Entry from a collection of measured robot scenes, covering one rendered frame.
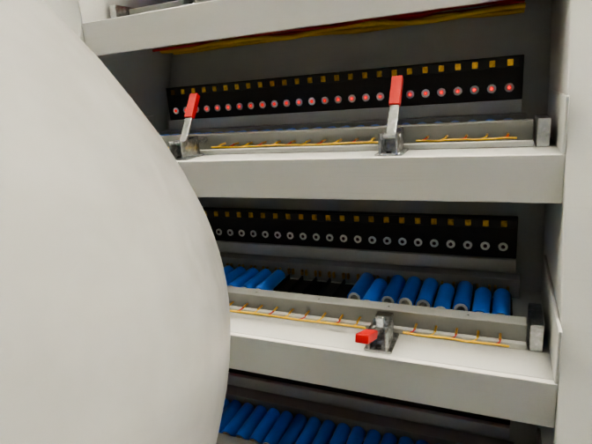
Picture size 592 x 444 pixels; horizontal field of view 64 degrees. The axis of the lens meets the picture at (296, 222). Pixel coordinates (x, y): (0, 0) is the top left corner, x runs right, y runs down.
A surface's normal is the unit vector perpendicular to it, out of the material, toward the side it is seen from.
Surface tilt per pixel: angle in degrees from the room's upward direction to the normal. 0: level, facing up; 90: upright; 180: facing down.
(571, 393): 90
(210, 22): 111
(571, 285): 90
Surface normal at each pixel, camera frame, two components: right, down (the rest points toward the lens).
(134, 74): 0.92, 0.04
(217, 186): -0.39, 0.28
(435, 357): -0.07, -0.96
